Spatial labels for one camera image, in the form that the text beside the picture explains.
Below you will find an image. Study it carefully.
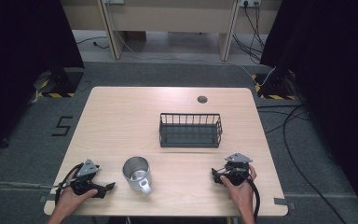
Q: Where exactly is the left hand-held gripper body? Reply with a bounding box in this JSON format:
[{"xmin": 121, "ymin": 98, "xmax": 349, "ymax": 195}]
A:
[{"xmin": 70, "ymin": 158, "xmax": 107, "ymax": 199}]

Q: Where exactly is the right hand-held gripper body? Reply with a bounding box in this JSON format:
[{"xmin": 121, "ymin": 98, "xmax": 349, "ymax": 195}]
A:
[{"xmin": 222, "ymin": 151, "xmax": 254, "ymax": 187}]

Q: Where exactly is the person's right hand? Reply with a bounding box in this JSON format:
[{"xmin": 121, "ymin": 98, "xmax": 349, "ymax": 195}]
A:
[{"xmin": 219, "ymin": 163, "xmax": 258, "ymax": 209}]

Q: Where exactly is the person's left hand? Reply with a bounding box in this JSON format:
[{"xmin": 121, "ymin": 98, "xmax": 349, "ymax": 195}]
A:
[{"xmin": 55, "ymin": 169, "xmax": 99, "ymax": 217}]

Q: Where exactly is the silver metal mug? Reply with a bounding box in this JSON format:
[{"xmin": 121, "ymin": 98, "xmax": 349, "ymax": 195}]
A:
[{"xmin": 122, "ymin": 156, "xmax": 154, "ymax": 196}]

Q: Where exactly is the grey tape piece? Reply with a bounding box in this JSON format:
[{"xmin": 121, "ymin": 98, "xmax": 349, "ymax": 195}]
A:
[
  {"xmin": 38, "ymin": 193, "xmax": 58, "ymax": 203},
  {"xmin": 273, "ymin": 197, "xmax": 296, "ymax": 211}
]

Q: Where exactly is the black tape floor mark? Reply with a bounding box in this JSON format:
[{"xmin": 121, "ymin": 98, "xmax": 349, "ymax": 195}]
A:
[{"xmin": 50, "ymin": 115, "xmax": 75, "ymax": 137}]

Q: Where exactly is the black stand base striped tape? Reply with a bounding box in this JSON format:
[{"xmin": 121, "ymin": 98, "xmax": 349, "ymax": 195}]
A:
[
  {"xmin": 251, "ymin": 72, "xmax": 296, "ymax": 101},
  {"xmin": 33, "ymin": 66, "xmax": 86, "ymax": 99}
]

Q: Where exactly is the black curtain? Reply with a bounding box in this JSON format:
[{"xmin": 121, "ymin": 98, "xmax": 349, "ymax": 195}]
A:
[
  {"xmin": 260, "ymin": 0, "xmax": 358, "ymax": 217},
  {"xmin": 0, "ymin": 0, "xmax": 86, "ymax": 161}
]

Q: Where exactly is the white power strip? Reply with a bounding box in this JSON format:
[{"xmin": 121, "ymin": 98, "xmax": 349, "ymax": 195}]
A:
[{"xmin": 238, "ymin": 0, "xmax": 263, "ymax": 8}]

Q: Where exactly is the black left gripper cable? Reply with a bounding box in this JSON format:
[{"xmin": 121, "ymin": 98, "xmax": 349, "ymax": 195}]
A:
[{"xmin": 54, "ymin": 161, "xmax": 86, "ymax": 205}]

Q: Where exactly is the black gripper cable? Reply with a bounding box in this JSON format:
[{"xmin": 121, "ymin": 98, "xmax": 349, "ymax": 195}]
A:
[
  {"xmin": 244, "ymin": 177, "xmax": 261, "ymax": 222},
  {"xmin": 54, "ymin": 161, "xmax": 86, "ymax": 205}
]

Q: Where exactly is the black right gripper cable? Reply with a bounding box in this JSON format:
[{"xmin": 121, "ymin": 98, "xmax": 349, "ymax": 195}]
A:
[{"xmin": 244, "ymin": 177, "xmax": 261, "ymax": 222}]

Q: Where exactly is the black wire basket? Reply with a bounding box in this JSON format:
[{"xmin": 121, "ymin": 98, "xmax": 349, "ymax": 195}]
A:
[{"xmin": 158, "ymin": 112, "xmax": 224, "ymax": 149}]

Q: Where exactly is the long black floor cable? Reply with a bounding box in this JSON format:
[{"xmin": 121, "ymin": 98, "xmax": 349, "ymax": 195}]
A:
[{"xmin": 255, "ymin": 104, "xmax": 350, "ymax": 224}]

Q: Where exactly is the bundle of black cables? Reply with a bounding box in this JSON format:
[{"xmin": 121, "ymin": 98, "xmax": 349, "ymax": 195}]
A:
[{"xmin": 231, "ymin": 2, "xmax": 268, "ymax": 64}]

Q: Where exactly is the short black floor cable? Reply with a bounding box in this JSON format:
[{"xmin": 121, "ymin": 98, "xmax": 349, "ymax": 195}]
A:
[{"xmin": 75, "ymin": 35, "xmax": 110, "ymax": 50}]

